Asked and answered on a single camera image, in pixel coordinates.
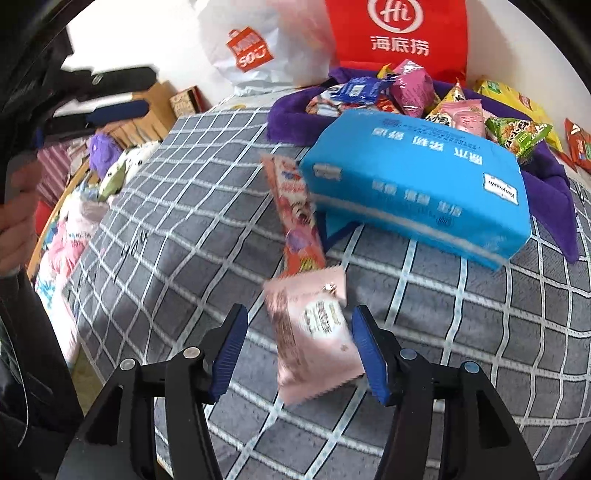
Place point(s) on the white plastic bag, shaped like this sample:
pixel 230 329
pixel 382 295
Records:
pixel 277 37

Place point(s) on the white spotted plush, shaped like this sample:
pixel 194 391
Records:
pixel 131 166

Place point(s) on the red paper bag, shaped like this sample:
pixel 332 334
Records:
pixel 397 64

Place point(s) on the grey checked blanket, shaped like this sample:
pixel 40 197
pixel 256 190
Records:
pixel 184 207

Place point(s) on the wooden headboard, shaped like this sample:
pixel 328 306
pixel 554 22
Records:
pixel 147 115

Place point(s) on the dark blue snack packet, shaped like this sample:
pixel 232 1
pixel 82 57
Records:
pixel 360 90

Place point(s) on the purple towel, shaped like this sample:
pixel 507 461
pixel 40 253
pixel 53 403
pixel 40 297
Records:
pixel 286 120

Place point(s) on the blue tissue pack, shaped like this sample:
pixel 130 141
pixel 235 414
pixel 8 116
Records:
pixel 415 175

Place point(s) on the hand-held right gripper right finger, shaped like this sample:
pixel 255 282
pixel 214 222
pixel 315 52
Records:
pixel 369 355

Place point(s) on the person's left hand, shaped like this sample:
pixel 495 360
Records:
pixel 21 217

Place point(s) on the green triangular snack packet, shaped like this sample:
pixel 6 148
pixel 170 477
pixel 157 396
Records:
pixel 517 134

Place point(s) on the yellow triangular snack packet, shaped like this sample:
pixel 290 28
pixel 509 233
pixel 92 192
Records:
pixel 445 108

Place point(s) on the magenta snack packet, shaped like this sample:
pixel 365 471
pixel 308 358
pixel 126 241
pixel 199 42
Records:
pixel 413 90

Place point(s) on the purple plush toy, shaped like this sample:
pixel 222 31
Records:
pixel 104 152

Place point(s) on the yellow chip bag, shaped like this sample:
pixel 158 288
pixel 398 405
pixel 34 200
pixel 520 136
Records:
pixel 517 104

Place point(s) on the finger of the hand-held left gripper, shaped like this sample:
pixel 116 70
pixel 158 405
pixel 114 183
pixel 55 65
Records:
pixel 111 82
pixel 115 112

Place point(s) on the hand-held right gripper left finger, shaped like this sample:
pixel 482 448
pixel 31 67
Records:
pixel 228 355

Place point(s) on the orange chip bag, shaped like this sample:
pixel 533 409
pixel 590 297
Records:
pixel 579 143

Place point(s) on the long red pink snack packet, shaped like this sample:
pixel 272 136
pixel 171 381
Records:
pixel 295 207

